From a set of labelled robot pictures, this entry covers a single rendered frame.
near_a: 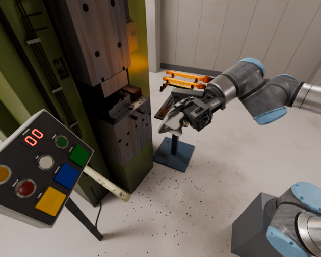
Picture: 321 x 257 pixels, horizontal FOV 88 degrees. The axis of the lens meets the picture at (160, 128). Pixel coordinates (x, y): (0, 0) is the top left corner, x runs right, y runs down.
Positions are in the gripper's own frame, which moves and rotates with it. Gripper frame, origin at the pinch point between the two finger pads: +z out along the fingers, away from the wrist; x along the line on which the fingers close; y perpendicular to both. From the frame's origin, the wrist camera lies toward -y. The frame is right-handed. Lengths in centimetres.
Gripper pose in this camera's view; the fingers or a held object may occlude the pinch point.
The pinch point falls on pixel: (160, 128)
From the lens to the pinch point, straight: 51.9
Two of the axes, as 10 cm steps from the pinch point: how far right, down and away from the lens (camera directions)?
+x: 3.0, 5.8, 7.6
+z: -8.0, 5.8, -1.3
